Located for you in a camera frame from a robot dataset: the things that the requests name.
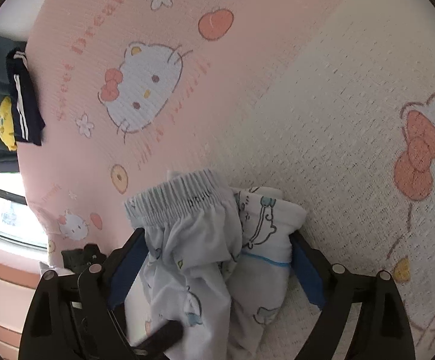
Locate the navy garment with white stripes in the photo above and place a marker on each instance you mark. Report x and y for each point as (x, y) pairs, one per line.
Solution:
(28, 124)

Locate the pink white Hello Kitty blanket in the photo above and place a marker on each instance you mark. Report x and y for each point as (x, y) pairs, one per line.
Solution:
(330, 101)

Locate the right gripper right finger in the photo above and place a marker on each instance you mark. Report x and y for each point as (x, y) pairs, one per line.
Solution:
(382, 330)

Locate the black garment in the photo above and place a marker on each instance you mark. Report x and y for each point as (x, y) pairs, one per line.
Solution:
(78, 260)

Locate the window with dark frame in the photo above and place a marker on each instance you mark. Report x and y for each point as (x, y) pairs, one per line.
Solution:
(18, 224)

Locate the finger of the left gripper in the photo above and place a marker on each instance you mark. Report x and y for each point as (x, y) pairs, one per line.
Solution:
(164, 338)

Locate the light blue cartoon print shorts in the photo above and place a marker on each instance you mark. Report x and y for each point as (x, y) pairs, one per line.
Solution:
(218, 260)

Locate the yellow chick plush toy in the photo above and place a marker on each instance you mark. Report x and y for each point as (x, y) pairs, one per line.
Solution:
(6, 124)

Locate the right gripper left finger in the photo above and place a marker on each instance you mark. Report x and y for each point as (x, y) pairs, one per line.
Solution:
(50, 330)

